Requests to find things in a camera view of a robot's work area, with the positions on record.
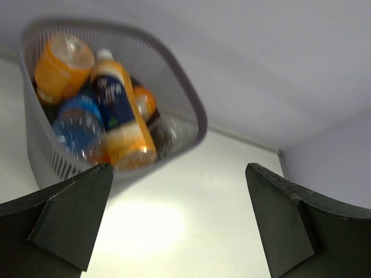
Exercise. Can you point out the orange bottle blue white label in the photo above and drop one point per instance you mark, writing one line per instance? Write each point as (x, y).
(128, 140)

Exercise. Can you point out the clear ribbed plastic bottle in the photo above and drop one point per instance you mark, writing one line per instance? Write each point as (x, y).
(166, 135)

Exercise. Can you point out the orange bottle white cap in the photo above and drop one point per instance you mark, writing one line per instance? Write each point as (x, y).
(146, 102)

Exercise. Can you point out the small orange juice bottle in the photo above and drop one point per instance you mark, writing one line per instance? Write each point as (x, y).
(64, 66)

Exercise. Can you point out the blue tinted water bottle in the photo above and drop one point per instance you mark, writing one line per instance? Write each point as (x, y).
(79, 127)

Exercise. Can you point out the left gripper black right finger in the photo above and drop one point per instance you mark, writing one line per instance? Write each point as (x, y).
(305, 233)

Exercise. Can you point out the grey mesh waste bin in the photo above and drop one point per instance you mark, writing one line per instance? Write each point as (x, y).
(146, 59)

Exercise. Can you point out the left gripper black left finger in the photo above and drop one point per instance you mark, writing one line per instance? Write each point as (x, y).
(52, 232)

